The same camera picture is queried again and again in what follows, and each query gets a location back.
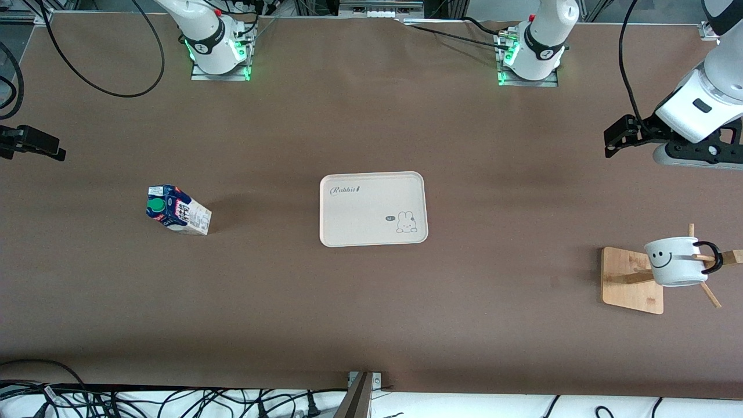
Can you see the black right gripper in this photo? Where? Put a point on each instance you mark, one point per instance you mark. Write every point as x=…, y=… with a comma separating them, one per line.
x=13, y=139

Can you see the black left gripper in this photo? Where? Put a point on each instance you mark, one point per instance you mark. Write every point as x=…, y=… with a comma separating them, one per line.
x=645, y=131

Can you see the blue white milk carton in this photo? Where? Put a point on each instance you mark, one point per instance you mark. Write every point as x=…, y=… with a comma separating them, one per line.
x=186, y=217

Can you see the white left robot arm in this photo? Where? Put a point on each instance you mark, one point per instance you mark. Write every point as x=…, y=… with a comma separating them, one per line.
x=702, y=98

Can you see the wooden cup rack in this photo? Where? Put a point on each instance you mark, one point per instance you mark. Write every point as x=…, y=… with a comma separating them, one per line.
x=627, y=290

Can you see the cream tray with rabbit print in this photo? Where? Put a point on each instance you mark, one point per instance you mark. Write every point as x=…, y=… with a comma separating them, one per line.
x=365, y=209

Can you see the grey power strip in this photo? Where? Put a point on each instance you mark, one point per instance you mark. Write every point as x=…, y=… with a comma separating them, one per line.
x=377, y=8

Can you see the brown wooden beam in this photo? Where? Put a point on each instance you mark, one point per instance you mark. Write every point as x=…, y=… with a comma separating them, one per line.
x=357, y=400

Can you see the black power plug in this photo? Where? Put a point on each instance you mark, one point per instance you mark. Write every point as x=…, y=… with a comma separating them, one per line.
x=313, y=409

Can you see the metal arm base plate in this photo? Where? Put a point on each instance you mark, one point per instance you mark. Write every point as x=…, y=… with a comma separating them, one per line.
x=545, y=83
x=203, y=76

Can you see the aluminium frame profile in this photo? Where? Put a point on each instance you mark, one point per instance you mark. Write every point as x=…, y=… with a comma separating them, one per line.
x=709, y=30
x=35, y=14

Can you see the small metal bracket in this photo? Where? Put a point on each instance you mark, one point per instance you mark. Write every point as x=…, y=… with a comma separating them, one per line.
x=377, y=380

